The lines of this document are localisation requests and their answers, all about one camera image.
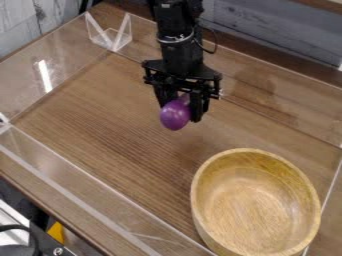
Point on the purple toy eggplant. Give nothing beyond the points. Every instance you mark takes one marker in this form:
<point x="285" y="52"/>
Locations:
<point x="176" y="113"/>

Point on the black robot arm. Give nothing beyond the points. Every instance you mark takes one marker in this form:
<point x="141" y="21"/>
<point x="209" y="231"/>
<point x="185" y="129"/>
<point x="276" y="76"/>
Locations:
<point x="177" y="17"/>

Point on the yellow black equipment base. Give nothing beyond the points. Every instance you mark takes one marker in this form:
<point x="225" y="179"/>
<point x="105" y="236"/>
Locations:
<point x="26" y="229"/>

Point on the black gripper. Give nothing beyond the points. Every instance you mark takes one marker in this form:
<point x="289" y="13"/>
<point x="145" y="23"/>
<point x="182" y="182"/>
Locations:
<point x="181" y="72"/>

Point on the brown wooden bowl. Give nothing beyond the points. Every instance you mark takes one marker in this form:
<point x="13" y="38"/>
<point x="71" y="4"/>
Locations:
<point x="254" y="204"/>

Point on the clear acrylic corner bracket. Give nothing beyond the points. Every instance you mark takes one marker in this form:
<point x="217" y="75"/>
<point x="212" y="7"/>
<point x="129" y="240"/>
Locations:
<point x="111" y="39"/>

